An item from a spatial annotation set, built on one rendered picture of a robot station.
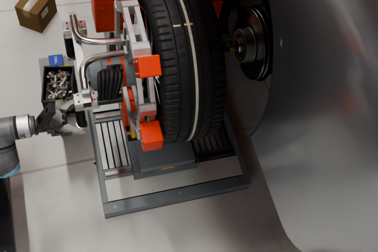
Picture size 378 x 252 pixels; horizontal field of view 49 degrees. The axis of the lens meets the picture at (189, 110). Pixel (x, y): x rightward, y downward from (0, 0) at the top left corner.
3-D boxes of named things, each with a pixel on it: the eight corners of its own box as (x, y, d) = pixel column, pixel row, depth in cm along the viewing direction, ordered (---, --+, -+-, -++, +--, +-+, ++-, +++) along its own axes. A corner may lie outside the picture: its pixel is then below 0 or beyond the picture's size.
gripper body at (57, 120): (64, 117, 165) (33, 122, 162) (62, 107, 158) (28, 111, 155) (67, 135, 161) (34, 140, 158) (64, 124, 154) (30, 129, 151)
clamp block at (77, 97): (100, 108, 153) (99, 100, 149) (75, 112, 151) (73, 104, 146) (98, 97, 156) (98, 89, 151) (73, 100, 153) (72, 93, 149)
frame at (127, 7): (150, 153, 182) (161, 85, 136) (135, 156, 180) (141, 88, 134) (127, 55, 207) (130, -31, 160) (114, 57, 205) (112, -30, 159)
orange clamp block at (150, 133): (157, 127, 162) (162, 148, 158) (137, 131, 160) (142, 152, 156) (158, 119, 156) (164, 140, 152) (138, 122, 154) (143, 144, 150)
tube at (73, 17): (126, 47, 159) (127, 28, 150) (75, 53, 155) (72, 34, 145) (118, 13, 167) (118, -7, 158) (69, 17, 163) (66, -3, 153)
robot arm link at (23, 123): (15, 110, 153) (17, 134, 149) (29, 108, 154) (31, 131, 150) (19, 122, 161) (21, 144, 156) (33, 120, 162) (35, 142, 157)
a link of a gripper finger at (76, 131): (88, 138, 160) (67, 128, 161) (88, 130, 155) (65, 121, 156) (84, 144, 159) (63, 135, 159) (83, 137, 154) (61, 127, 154)
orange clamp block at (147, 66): (157, 75, 146) (162, 75, 137) (135, 78, 144) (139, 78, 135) (154, 55, 145) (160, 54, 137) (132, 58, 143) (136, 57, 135)
